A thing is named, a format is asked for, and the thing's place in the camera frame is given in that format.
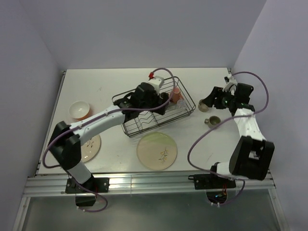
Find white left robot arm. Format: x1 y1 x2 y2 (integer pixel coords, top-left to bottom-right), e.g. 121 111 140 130
47 78 169 192

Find beige small bowl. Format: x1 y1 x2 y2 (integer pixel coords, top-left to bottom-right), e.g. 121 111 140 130
198 99 211 113

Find orange and white bowl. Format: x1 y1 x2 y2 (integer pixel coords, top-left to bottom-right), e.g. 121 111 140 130
68 101 91 120

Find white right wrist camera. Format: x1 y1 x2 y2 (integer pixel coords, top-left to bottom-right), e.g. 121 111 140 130
222 74 237 94

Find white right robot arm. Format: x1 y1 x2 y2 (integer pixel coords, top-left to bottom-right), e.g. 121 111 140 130
202 83 275 188

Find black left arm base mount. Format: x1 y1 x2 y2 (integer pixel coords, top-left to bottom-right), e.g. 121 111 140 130
65 177 109 208

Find clear glass cup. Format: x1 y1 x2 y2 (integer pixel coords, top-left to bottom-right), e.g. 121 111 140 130
177 99 187 110

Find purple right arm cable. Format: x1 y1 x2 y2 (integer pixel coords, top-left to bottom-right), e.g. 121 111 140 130
187 71 270 205

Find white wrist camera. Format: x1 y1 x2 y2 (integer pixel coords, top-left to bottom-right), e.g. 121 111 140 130
147 72 165 94
222 74 237 94

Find pink ceramic mug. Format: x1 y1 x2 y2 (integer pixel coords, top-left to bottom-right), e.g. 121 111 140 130
169 87 182 103

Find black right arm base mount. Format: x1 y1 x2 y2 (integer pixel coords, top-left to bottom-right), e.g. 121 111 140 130
188 173 236 190

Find pink and cream plate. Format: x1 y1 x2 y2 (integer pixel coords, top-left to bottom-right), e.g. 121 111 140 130
81 135 101 163

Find aluminium frame rail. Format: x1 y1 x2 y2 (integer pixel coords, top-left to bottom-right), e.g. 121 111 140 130
23 169 276 197

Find green and cream plate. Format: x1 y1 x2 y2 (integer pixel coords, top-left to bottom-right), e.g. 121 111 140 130
136 132 178 171

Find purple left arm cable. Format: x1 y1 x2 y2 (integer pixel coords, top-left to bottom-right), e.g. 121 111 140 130
42 67 178 214

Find grey-green ceramic cup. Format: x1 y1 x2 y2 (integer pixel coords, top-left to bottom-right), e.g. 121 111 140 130
204 115 221 129

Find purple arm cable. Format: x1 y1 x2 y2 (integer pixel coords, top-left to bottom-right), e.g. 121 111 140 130
42 67 178 214
187 71 270 205

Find dark wire dish rack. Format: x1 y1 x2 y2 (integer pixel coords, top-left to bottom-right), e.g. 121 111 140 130
112 77 196 138

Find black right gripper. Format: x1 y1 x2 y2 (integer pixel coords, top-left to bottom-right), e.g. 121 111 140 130
202 87 236 110

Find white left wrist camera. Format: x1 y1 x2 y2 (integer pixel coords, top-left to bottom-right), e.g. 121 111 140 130
147 72 165 94

